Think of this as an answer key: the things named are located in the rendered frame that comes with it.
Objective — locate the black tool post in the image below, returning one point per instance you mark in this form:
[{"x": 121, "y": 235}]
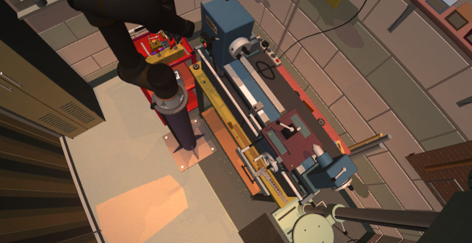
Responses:
[{"x": 291, "y": 133}]

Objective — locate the blue lathe body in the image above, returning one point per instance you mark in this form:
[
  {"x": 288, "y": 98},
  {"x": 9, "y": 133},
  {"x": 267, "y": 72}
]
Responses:
[{"x": 226, "y": 17}]

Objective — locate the white tool post lever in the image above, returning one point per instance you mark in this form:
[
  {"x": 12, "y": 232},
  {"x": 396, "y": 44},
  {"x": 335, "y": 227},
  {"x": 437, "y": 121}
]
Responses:
[{"x": 284, "y": 126}]

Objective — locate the olive metal cabinet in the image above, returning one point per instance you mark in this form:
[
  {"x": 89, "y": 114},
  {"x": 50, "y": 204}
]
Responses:
[{"x": 40, "y": 95}]

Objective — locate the orange red workbench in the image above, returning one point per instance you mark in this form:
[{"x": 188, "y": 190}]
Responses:
[{"x": 295, "y": 84}]

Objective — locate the pink wall shelf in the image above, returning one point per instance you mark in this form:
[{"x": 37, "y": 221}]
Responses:
[{"x": 435, "y": 19}]

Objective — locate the red tool cart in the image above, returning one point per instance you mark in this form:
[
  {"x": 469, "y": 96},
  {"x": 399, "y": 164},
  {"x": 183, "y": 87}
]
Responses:
[{"x": 188, "y": 80}]

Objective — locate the white power strip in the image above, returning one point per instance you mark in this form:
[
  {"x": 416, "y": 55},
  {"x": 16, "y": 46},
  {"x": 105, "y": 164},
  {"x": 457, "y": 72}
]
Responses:
[{"x": 271, "y": 52}]

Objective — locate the grey cylinder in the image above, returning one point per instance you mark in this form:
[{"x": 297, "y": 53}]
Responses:
[{"x": 39, "y": 0}]

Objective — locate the brown open box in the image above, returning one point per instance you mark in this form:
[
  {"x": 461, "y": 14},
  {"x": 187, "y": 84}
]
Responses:
[{"x": 459, "y": 17}]

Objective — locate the brown slatted shutter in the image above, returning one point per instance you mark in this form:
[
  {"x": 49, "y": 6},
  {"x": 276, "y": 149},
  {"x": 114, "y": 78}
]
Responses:
[{"x": 33, "y": 183}]

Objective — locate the grey wall bracket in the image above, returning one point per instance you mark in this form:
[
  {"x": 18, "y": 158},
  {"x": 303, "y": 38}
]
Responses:
[{"x": 464, "y": 101}]

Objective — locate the grey lathe chuck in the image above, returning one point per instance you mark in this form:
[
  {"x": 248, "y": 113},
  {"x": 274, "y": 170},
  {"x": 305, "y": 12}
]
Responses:
[{"x": 239, "y": 48}]

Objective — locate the grey steel ruler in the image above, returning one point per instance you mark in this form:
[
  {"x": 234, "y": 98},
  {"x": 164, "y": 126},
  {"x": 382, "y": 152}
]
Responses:
[{"x": 273, "y": 185}]

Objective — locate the yellow chip tray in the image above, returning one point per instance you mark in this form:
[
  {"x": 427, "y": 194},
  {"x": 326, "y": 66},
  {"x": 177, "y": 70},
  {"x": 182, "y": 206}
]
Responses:
[{"x": 214, "y": 95}]

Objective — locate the white carriage handwheel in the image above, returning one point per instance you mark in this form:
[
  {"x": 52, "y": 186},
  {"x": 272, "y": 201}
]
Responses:
[{"x": 271, "y": 162}]

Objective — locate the white lead screw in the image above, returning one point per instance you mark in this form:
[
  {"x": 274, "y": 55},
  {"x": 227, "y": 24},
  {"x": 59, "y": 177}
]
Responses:
[{"x": 225, "y": 87}]

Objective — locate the maroon lathe carriage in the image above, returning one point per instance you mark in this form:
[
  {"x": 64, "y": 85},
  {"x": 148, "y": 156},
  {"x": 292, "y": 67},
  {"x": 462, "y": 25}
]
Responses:
[{"x": 291, "y": 150}]

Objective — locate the yellow parts tray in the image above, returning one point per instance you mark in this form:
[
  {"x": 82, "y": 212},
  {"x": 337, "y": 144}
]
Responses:
[{"x": 167, "y": 55}]

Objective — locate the dark green box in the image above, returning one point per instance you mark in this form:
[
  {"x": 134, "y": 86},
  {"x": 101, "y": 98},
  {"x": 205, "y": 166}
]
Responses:
[{"x": 450, "y": 220}]

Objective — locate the blue tailstock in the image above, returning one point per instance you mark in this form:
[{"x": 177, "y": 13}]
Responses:
[{"x": 332, "y": 167}]

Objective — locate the orange board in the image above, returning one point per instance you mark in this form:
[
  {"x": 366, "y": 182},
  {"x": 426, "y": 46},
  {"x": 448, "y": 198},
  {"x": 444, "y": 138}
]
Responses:
[{"x": 225, "y": 135}]

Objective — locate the brass rod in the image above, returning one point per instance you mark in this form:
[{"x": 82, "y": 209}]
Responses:
[{"x": 365, "y": 141}]

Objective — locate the grey stop dog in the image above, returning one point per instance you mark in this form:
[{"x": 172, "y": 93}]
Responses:
[{"x": 258, "y": 106}]

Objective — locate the black lever white knob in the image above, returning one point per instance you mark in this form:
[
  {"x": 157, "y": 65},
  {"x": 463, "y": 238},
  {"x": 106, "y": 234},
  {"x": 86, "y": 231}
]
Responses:
[{"x": 249, "y": 146}]

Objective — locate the grey steel rod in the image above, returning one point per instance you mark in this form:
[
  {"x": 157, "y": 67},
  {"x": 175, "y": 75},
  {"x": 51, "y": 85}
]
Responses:
[
  {"x": 372, "y": 143},
  {"x": 368, "y": 150}
]

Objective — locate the pale green machine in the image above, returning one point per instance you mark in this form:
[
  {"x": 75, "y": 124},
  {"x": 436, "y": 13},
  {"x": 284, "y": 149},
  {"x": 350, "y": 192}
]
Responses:
[{"x": 311, "y": 229}]

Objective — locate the dark thick pipe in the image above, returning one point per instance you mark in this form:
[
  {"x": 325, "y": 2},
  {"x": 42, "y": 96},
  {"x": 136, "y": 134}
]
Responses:
[{"x": 387, "y": 217}]

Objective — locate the brown brick block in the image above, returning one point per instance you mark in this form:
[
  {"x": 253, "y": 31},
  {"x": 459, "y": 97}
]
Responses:
[{"x": 262, "y": 231}]

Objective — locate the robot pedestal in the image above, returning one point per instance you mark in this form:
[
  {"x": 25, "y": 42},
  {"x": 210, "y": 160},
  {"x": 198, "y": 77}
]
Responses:
[{"x": 180, "y": 128}]

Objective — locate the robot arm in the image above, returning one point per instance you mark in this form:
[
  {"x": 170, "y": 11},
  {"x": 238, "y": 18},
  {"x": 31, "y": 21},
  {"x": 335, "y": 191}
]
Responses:
[{"x": 121, "y": 6}]

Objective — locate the brown brick stack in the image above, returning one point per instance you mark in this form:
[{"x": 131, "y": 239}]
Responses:
[{"x": 442, "y": 154}]

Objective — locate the white tailstock lever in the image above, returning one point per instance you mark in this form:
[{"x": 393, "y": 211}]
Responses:
[{"x": 339, "y": 174}]

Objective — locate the black handwheel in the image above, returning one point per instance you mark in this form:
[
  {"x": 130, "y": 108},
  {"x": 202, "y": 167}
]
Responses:
[{"x": 266, "y": 70}]

